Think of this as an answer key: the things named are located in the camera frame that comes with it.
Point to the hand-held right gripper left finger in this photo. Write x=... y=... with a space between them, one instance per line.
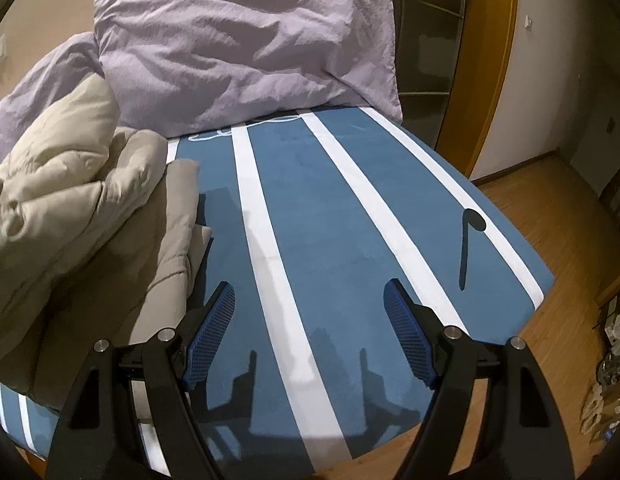
x=210 y=335

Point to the pile of white floor clutter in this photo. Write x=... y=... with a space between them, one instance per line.
x=605 y=375

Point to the blue white striped bed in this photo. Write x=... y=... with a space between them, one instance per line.
x=340 y=220

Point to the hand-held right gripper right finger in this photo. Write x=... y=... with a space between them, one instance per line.
x=407 y=335

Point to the beige puffer jacket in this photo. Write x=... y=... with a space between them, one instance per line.
x=90 y=220

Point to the wooden glass-panel door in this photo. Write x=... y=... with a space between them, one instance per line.
x=490 y=85

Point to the large lavender pillow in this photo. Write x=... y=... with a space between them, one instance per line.
x=45 y=85

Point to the dark glass door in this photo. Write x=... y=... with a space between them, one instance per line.
x=425 y=35

